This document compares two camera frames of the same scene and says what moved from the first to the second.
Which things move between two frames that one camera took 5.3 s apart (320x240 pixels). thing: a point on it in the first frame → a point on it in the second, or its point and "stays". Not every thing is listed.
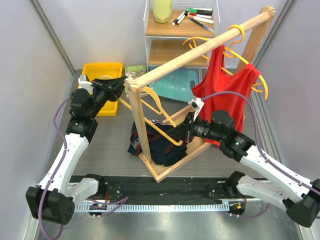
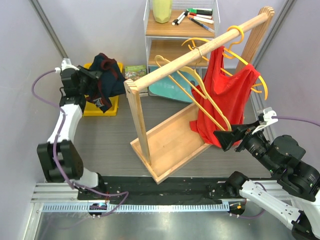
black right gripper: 186,130 → 225,138
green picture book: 135,71 stays
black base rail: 141,190 stays
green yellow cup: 162,10 stays
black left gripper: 117,83 → 93,76
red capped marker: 203,16 stays
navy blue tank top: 164,151 → 111,82
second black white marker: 181,18 stays
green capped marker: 202,12 stays
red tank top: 241,80 stays
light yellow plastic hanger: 179,142 → 157,58
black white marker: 174,22 stays
